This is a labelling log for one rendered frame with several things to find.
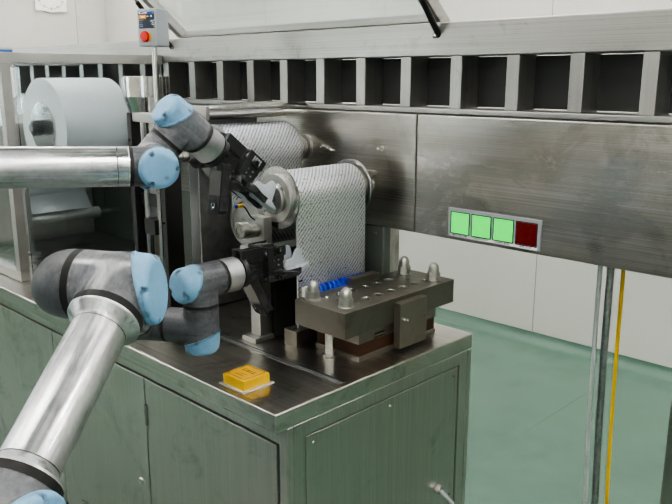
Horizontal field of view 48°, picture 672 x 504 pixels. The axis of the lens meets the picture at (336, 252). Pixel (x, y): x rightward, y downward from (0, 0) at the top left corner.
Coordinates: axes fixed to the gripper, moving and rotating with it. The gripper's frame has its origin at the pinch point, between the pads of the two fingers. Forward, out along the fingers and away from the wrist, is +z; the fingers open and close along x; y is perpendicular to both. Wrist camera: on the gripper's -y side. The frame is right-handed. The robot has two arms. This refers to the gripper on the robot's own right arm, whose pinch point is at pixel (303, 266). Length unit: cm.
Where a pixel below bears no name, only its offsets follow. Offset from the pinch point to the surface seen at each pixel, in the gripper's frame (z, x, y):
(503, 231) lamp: 29.3, -36.1, 9.3
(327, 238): 7.9, -0.3, 5.6
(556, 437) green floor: 162, 14, -109
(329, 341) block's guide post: -3.7, -12.5, -14.8
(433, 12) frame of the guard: 30, -13, 59
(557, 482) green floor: 129, -5, -109
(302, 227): -0.4, -0.3, 9.5
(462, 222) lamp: 29.3, -24.7, 9.9
